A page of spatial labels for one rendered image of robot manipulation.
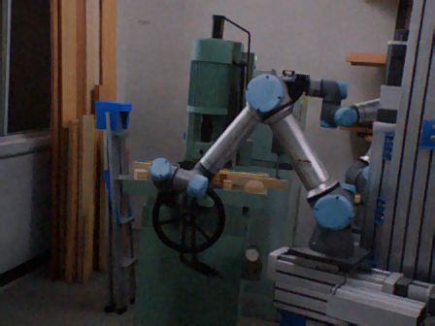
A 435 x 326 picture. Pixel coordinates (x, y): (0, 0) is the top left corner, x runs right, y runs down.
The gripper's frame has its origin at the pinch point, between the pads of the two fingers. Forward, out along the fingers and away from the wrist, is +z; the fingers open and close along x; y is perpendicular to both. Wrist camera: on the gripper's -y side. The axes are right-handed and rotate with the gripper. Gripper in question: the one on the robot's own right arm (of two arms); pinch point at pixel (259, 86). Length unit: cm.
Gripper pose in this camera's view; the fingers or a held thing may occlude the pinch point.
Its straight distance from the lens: 269.3
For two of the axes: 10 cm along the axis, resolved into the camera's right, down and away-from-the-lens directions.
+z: -9.9, -1.0, 0.8
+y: 0.1, -6.9, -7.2
